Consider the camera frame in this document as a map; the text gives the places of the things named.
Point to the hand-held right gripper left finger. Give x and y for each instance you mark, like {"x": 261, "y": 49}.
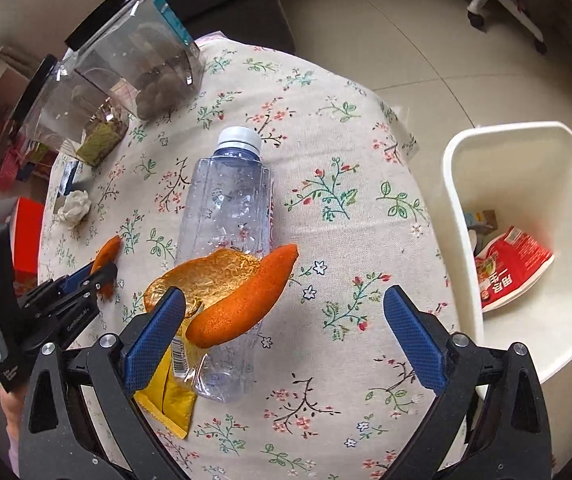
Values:
{"x": 158, "y": 340}

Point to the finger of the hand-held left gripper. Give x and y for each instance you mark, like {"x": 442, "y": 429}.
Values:
{"x": 75, "y": 277}
{"x": 97, "y": 282}

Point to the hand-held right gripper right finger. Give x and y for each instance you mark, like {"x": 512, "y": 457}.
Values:
{"x": 415, "y": 340}

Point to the small orange peel piece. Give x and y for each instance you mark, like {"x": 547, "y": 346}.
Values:
{"x": 106, "y": 257}

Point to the yellow snack packet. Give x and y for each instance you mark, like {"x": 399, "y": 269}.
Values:
{"x": 171, "y": 400}

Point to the large orange peel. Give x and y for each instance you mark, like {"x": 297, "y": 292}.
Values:
{"x": 246, "y": 300}

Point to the red snack packet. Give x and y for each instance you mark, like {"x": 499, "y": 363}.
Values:
{"x": 513, "y": 270}

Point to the light blue milk carton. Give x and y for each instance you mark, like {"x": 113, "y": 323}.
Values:
{"x": 480, "y": 220}

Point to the clear plastic bottle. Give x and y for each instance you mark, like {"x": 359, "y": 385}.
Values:
{"x": 226, "y": 200}

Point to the white trash bin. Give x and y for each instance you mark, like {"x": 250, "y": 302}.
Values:
{"x": 515, "y": 175}

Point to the person's left hand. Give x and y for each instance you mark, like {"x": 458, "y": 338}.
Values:
{"x": 10, "y": 420}

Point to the crumpled white tissue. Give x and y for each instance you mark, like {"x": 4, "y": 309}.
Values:
{"x": 73, "y": 208}

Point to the small blue white box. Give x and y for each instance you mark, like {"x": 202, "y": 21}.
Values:
{"x": 70, "y": 176}

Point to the floral tablecloth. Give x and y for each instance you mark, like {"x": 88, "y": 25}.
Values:
{"x": 345, "y": 210}

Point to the biscuit jar with black lid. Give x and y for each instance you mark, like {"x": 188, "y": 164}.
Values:
{"x": 66, "y": 110}

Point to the brown snack jar, black lid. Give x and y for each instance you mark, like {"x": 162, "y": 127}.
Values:
{"x": 151, "y": 60}

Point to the dark bed base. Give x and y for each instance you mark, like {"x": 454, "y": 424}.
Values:
{"x": 236, "y": 0}

